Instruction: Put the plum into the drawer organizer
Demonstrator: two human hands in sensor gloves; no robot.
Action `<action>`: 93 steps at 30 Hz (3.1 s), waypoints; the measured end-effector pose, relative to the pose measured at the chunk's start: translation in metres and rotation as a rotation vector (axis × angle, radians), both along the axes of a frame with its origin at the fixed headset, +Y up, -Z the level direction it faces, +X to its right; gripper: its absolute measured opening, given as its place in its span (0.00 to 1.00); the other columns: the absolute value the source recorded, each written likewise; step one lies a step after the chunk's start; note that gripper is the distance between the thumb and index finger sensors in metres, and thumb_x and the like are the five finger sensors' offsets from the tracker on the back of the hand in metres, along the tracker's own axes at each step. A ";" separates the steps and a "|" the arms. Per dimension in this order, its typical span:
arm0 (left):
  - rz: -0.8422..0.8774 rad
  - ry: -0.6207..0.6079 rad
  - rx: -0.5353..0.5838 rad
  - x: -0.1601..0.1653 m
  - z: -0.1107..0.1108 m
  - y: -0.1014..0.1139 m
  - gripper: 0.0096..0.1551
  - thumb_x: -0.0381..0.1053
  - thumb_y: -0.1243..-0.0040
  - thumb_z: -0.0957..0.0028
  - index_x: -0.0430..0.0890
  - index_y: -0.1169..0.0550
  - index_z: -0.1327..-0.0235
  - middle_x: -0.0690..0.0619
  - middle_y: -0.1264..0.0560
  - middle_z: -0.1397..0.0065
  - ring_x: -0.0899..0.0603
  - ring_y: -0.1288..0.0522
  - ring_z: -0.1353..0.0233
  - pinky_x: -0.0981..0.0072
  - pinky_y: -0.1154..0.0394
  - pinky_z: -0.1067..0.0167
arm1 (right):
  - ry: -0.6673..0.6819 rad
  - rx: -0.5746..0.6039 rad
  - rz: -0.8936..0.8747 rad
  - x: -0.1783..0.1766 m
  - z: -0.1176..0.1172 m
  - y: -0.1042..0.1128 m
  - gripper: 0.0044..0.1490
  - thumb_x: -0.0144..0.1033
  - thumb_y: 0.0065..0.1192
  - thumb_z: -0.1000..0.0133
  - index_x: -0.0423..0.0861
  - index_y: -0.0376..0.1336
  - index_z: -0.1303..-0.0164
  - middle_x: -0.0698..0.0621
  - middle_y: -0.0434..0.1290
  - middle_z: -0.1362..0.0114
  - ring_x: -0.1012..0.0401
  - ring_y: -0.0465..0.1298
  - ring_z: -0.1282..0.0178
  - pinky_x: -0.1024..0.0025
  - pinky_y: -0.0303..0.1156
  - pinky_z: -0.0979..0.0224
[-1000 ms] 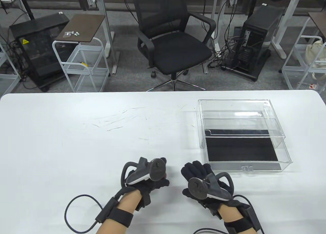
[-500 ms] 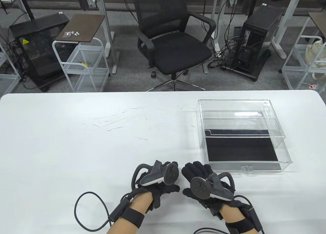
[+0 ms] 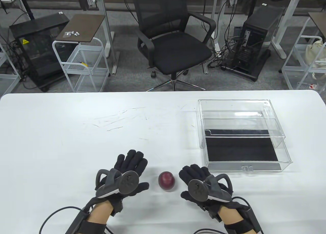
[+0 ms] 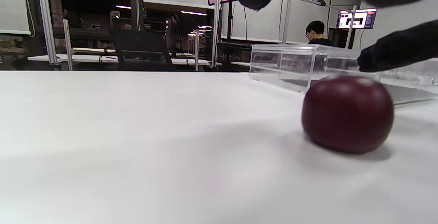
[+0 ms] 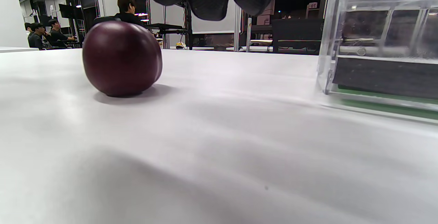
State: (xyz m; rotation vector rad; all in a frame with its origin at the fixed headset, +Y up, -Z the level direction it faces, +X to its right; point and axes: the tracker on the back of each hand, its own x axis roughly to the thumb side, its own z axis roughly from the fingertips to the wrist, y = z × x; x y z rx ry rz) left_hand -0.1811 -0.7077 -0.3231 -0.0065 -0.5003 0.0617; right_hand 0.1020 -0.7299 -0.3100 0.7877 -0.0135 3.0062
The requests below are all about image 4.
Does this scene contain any person's left hand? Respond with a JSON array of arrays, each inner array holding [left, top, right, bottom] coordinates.
[[202, 0, 438, 73]]

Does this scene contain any lit computer monitor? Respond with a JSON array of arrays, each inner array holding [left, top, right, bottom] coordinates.
[[336, 8, 377, 29]]

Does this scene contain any dark red apple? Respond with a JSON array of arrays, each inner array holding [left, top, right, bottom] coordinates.
[[301, 75, 395, 154]]

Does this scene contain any clear plastic box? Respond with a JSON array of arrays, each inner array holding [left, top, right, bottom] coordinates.
[[249, 44, 438, 107]]

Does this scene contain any black office chair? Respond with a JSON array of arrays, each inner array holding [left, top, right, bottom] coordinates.
[[109, 29, 176, 71]]

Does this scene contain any white background table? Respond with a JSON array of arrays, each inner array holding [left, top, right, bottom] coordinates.
[[27, 48, 223, 66]]

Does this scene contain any aluminium frame with camera mount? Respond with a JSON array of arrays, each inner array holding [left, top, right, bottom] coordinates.
[[282, 0, 357, 49]]

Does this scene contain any slim aluminium post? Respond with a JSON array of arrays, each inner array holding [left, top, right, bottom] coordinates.
[[211, 0, 222, 68]]

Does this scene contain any short aluminium post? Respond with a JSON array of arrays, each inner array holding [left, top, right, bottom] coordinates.
[[63, 19, 74, 71]]

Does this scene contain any tall aluminium post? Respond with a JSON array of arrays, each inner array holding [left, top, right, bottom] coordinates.
[[36, 0, 59, 66]]

